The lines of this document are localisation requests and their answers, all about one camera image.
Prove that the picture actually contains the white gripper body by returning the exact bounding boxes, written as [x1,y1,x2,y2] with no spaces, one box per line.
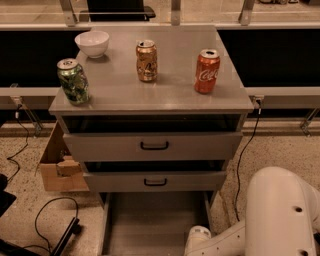
[184,226,211,256]

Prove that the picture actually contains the grey bottom drawer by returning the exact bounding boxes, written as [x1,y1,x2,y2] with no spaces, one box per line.
[98,191,216,256]

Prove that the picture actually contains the grey drawer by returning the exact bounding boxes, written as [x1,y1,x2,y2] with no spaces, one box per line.
[98,191,216,256]
[63,132,242,162]
[84,171,226,192]

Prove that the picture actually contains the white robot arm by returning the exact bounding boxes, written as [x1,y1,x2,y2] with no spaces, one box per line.
[184,167,320,256]

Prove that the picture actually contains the grey middle drawer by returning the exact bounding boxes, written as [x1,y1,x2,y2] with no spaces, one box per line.
[84,171,226,192]

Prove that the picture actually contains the grey top drawer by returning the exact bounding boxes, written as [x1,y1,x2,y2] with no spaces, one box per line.
[63,132,242,162]

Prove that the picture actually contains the grey drawer cabinet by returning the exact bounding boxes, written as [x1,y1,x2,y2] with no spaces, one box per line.
[48,25,255,208]

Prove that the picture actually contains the black left stand leg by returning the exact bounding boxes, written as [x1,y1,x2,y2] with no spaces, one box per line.
[50,217,82,256]

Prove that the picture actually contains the cardboard box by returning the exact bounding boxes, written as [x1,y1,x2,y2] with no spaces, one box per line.
[39,123,88,192]

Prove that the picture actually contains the red coca-cola can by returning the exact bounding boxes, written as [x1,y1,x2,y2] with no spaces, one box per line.
[194,49,220,94]

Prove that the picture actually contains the gold soda can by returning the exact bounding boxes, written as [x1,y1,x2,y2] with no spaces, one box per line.
[136,39,158,82]

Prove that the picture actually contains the black object at left edge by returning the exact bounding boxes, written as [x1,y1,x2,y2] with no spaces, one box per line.
[0,174,16,217]

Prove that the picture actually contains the green soda can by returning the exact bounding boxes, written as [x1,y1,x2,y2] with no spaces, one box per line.
[57,58,90,105]

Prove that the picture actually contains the white bowl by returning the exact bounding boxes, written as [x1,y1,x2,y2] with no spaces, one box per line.
[74,30,110,58]

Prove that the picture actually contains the black chair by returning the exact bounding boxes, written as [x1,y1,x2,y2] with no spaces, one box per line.
[79,0,156,22]

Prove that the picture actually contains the black right power cable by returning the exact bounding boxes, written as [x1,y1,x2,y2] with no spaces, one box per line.
[233,99,262,222]

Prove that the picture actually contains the black left floor cable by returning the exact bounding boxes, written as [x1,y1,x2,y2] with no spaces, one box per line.
[19,196,80,254]

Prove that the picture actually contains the black left wall cable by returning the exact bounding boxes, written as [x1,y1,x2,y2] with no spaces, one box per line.
[5,103,30,183]

